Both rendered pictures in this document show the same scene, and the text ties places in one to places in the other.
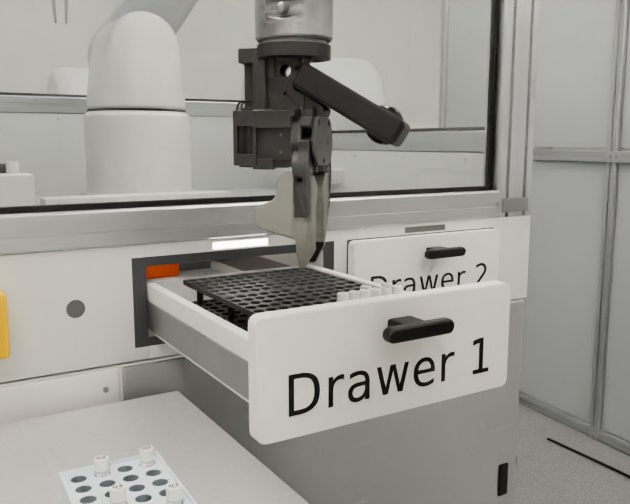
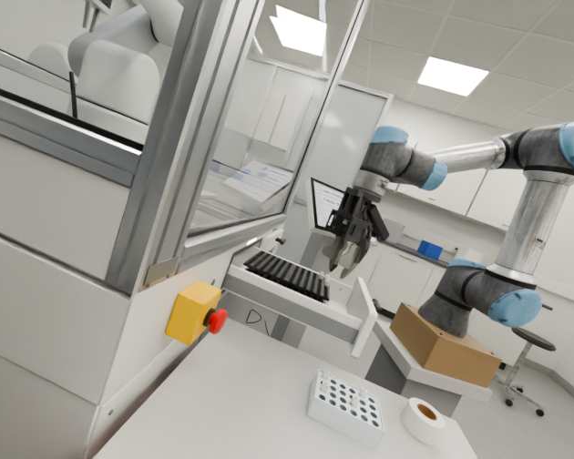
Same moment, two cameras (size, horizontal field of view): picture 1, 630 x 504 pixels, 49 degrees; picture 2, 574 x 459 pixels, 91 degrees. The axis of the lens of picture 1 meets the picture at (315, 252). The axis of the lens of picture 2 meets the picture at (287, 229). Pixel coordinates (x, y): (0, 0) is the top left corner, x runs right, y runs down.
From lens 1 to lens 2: 0.76 m
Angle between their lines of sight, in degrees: 52
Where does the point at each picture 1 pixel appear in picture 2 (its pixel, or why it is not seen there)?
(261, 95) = (357, 210)
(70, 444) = (240, 368)
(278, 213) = (347, 259)
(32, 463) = (246, 389)
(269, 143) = (355, 232)
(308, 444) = not seen: hidden behind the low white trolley
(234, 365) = (330, 322)
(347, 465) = not seen: hidden behind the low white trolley
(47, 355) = not seen: hidden behind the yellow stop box
